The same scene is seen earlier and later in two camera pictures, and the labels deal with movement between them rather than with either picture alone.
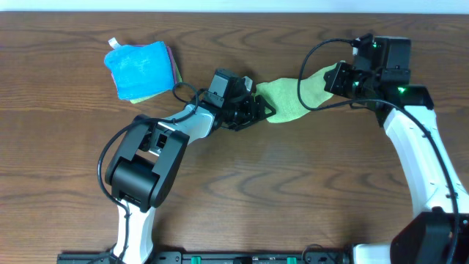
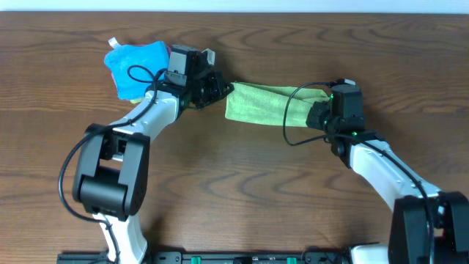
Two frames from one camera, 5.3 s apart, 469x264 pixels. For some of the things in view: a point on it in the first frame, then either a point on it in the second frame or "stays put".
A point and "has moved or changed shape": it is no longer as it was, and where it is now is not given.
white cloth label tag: [113, 43] stays put
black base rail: [306, 257] stays put
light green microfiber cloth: [281, 94] has moved or changed shape
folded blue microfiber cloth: [141, 70] stays put
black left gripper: [250, 111] → [211, 88]
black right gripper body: [346, 82] → [319, 117]
